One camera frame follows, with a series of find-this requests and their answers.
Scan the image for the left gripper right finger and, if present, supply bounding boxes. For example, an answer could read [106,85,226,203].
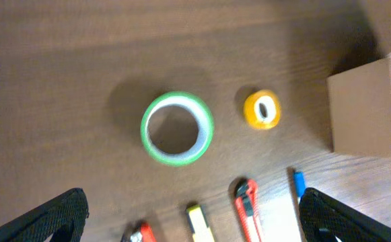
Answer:
[299,188,391,242]

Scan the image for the red black stapler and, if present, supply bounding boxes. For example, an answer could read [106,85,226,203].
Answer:
[120,221,157,242]

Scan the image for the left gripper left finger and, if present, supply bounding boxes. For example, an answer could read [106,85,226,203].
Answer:
[0,188,89,242]

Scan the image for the small yellow tape roll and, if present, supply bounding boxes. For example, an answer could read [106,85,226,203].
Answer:
[244,89,281,130]

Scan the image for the orange utility knife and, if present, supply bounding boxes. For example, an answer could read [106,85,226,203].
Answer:
[234,179,265,242]

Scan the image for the yellow highlighter pen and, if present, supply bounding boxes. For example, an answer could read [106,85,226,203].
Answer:
[186,204,215,242]

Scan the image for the brown cardboard box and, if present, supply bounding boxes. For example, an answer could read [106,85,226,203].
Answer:
[327,42,391,158]

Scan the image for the green tape roll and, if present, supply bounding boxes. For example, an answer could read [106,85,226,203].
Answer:
[140,91,214,167]

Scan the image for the blue white marker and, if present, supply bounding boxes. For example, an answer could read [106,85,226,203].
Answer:
[293,171,306,202]

